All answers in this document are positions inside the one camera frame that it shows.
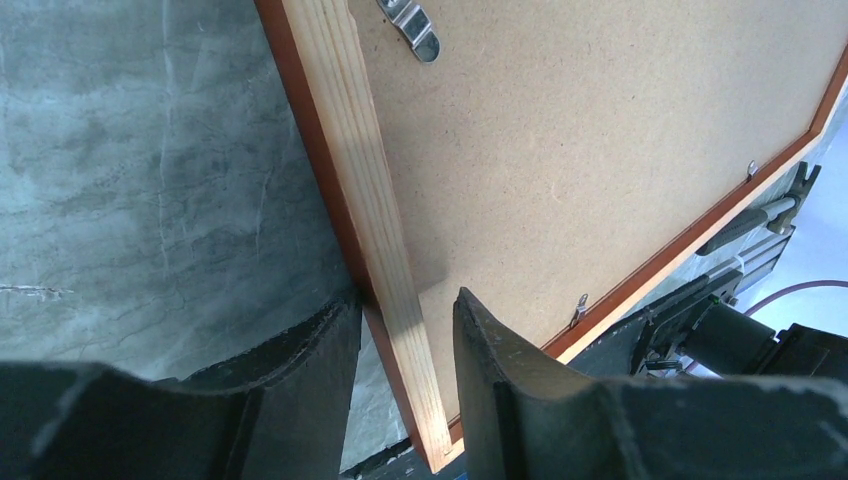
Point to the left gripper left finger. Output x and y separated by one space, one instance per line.
276 411

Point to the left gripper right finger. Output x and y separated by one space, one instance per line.
527 416

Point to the red wooden picture frame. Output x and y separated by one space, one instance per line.
317 49

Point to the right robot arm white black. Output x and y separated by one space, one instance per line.
728 342

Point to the brown fibreboard backing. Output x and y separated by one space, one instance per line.
555 146

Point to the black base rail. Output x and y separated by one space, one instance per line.
376 445

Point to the black handle hammer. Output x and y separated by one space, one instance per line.
777 216

